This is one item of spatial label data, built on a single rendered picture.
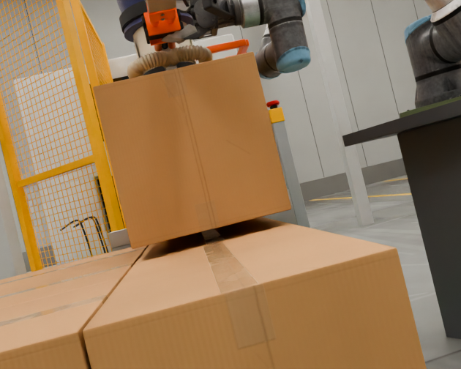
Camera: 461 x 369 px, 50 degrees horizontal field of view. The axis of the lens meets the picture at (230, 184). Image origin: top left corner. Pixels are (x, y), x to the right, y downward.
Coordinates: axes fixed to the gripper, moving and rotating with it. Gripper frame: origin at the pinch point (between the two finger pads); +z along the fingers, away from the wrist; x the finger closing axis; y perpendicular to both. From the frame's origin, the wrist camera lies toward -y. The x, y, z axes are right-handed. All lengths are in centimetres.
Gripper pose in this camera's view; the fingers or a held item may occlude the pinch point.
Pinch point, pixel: (162, 23)
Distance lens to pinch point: 131.0
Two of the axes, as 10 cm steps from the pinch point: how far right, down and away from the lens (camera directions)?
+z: -9.7, 2.3, -1.0
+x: -2.3, -9.7, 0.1
